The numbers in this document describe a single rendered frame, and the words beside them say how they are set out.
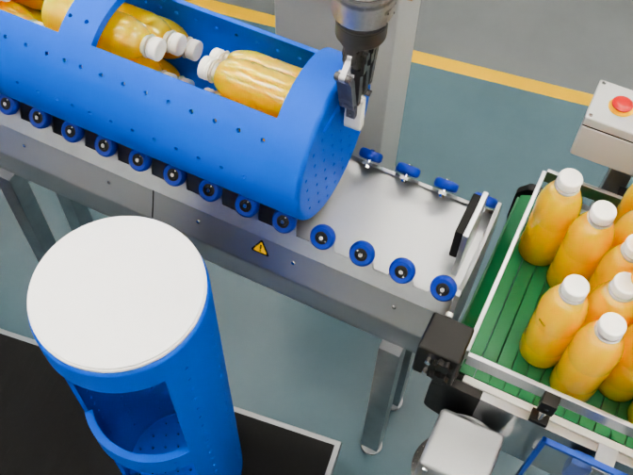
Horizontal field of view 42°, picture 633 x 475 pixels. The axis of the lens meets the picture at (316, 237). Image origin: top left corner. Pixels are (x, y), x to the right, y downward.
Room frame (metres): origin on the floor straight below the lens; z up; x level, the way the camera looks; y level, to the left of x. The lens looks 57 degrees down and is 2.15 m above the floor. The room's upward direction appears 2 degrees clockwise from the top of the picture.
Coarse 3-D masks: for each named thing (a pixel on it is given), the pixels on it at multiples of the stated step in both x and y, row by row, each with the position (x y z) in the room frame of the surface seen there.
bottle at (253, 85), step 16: (224, 64) 0.95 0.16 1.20; (240, 64) 0.94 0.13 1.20; (256, 64) 0.95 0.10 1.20; (208, 80) 0.94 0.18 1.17; (224, 80) 0.92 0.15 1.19; (240, 80) 0.91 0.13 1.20; (256, 80) 0.91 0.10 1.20; (272, 80) 0.91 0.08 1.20; (288, 80) 0.91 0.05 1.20; (224, 96) 0.92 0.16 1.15; (240, 96) 0.90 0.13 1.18; (256, 96) 0.89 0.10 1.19; (272, 96) 0.89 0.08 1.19; (272, 112) 0.87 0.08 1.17
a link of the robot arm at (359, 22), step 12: (336, 0) 0.87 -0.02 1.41; (348, 0) 0.85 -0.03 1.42; (384, 0) 0.85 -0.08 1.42; (396, 0) 0.88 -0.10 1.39; (336, 12) 0.86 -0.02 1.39; (348, 12) 0.85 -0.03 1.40; (360, 12) 0.85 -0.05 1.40; (372, 12) 0.85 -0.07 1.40; (384, 12) 0.85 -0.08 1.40; (348, 24) 0.85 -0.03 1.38; (360, 24) 0.85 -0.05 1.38; (372, 24) 0.85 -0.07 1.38; (384, 24) 0.86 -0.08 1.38
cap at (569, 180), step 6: (570, 168) 0.82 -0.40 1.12; (564, 174) 0.81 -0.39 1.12; (570, 174) 0.81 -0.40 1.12; (576, 174) 0.81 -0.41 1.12; (558, 180) 0.80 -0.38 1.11; (564, 180) 0.79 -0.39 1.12; (570, 180) 0.80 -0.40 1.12; (576, 180) 0.80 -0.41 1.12; (582, 180) 0.80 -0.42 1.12; (558, 186) 0.79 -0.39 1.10; (564, 186) 0.79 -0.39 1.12; (570, 186) 0.78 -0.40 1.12; (576, 186) 0.78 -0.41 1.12; (570, 192) 0.78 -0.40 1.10
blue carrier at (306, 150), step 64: (128, 0) 1.21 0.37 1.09; (0, 64) 1.00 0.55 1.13; (64, 64) 0.96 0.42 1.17; (128, 64) 0.94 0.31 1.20; (192, 64) 1.13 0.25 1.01; (320, 64) 0.92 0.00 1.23; (128, 128) 0.88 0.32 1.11; (192, 128) 0.85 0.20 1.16; (256, 128) 0.82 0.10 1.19; (320, 128) 0.82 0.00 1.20; (256, 192) 0.78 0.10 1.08; (320, 192) 0.83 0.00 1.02
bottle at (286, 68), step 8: (224, 56) 1.02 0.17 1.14; (232, 56) 1.01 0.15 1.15; (240, 56) 1.01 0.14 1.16; (248, 56) 1.00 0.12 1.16; (256, 56) 1.01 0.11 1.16; (264, 56) 1.01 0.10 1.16; (264, 64) 0.99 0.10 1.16; (272, 64) 0.99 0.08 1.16; (280, 64) 0.99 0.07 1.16; (288, 64) 0.99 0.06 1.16; (288, 72) 0.97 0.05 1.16; (296, 72) 0.97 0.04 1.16
